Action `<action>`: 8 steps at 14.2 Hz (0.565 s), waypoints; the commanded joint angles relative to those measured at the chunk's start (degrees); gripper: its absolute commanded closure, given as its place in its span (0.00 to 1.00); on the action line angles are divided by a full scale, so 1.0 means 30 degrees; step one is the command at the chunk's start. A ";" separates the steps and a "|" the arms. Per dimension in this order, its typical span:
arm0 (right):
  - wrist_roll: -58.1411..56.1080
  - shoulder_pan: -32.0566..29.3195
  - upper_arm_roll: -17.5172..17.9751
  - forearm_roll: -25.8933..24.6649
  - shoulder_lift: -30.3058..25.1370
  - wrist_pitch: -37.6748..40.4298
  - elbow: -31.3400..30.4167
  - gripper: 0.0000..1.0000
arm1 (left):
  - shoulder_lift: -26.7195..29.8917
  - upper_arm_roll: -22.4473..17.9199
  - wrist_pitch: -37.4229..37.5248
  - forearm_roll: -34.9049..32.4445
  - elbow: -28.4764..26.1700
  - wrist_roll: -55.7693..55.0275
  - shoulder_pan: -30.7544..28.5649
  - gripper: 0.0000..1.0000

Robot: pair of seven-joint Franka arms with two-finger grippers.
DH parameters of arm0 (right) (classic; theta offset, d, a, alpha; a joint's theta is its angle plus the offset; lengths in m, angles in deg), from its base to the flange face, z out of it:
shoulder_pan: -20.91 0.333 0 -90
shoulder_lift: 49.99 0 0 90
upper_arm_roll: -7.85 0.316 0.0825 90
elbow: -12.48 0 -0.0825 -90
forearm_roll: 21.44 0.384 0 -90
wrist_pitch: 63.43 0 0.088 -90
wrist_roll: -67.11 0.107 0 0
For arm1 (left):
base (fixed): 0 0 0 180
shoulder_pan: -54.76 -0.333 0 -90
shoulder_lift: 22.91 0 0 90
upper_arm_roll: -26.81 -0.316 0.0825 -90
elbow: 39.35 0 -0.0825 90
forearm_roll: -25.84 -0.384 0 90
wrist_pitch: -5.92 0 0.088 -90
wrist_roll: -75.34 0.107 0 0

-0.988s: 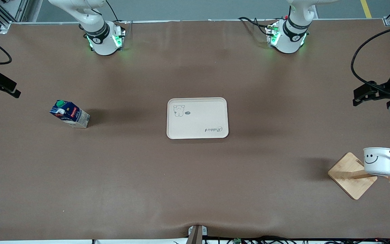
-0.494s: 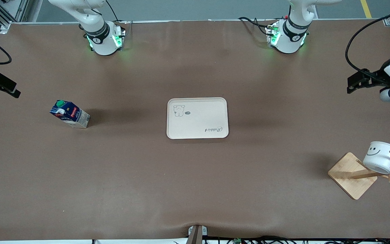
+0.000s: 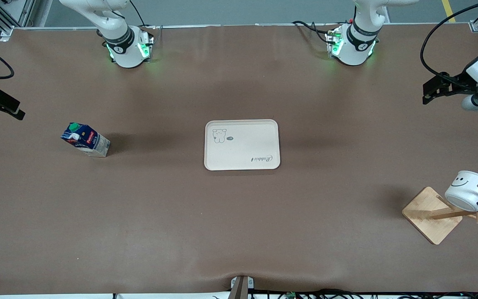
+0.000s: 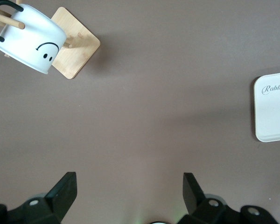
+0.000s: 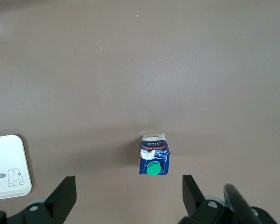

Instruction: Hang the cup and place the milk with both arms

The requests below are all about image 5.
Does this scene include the blue Pascual milk carton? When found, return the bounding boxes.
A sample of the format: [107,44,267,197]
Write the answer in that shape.
[139,133,171,176]

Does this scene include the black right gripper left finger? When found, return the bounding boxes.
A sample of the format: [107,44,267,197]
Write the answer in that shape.
[0,176,77,224]

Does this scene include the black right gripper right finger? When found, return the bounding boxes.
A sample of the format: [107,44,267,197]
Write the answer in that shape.
[179,174,278,224]

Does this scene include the white Rabbit print tray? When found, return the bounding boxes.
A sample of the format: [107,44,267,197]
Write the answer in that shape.
[0,134,33,201]

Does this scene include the black cable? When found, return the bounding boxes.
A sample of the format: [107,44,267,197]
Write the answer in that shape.
[223,183,263,224]

